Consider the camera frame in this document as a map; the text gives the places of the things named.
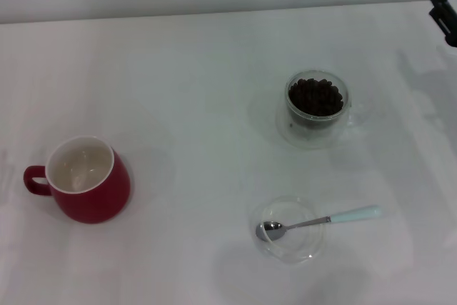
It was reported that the blue-handled metal spoon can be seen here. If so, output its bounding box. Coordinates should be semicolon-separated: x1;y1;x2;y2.
255;204;383;243

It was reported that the red ceramic mug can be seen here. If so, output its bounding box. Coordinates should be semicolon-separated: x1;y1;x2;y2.
23;134;131;225

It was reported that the coffee beans heap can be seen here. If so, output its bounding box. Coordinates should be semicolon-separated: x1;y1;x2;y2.
288;77;344;119

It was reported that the clear glass saucer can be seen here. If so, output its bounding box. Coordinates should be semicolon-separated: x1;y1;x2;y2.
249;194;326;266

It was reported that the double-wall glass cup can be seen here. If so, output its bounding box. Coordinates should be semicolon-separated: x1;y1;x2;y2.
274;68;368;149

